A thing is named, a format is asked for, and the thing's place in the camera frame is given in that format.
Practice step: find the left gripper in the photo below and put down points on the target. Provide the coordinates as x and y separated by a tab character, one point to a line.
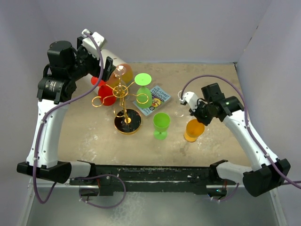
83	51

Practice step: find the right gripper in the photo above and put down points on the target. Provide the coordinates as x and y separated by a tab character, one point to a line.
206	121

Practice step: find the orange plastic goblet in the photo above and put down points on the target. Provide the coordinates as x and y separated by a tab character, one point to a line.
193	130

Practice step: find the red plastic goblet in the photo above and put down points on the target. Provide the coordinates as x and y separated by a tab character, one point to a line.
105	94

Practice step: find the clear wine glass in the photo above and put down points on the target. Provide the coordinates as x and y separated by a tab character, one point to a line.
120	90

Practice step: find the green goblet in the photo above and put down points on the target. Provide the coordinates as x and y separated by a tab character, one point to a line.
143	95
161	122

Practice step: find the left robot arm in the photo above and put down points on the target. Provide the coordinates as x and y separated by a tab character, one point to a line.
66	66

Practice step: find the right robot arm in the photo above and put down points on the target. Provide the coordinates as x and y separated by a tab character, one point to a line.
266	168

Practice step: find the gold wine glass rack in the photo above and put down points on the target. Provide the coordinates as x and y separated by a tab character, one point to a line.
127	121

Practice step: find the white orange cylinder appliance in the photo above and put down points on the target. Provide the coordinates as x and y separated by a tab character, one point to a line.
127	78

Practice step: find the clear glass on table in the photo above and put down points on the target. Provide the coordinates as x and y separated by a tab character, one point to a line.
180	110

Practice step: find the colourful children's book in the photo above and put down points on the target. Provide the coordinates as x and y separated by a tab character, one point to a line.
159	98

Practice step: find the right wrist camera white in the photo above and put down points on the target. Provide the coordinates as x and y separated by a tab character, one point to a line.
191	99

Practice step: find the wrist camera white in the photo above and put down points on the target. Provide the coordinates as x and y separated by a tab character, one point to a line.
91	40
191	99

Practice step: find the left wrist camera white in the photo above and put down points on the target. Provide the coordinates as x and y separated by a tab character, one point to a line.
91	40

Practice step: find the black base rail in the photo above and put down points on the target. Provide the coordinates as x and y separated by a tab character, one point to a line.
172	179

